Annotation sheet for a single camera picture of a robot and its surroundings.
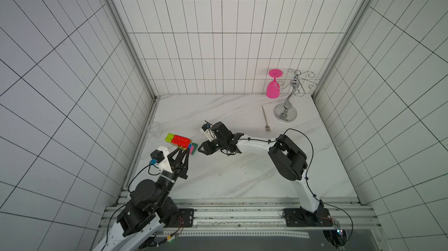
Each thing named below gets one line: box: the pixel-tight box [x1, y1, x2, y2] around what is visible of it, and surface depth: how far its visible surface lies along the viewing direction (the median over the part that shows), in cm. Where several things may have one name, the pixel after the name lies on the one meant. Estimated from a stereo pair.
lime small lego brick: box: [164, 132, 175, 144], surface depth 61 cm
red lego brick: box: [171, 134, 191, 150], surface depth 59 cm
